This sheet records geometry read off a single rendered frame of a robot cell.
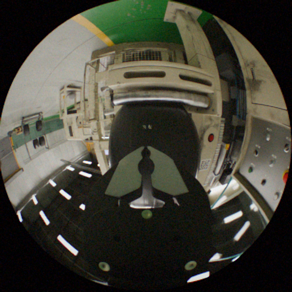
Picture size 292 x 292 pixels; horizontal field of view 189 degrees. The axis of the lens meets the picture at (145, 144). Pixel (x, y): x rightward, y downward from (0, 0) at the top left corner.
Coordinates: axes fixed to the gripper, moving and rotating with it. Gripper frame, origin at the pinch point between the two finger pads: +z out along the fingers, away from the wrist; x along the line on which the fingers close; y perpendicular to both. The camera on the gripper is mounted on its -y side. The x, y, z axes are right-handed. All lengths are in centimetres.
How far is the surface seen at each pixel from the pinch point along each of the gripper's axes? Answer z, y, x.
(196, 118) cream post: 30.9, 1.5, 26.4
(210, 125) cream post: 23.6, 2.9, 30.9
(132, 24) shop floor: 62, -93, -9
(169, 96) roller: 17.0, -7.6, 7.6
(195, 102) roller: 17.2, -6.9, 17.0
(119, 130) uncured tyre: 10.9, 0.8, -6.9
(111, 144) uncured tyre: 10.0, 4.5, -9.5
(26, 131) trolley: 119, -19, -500
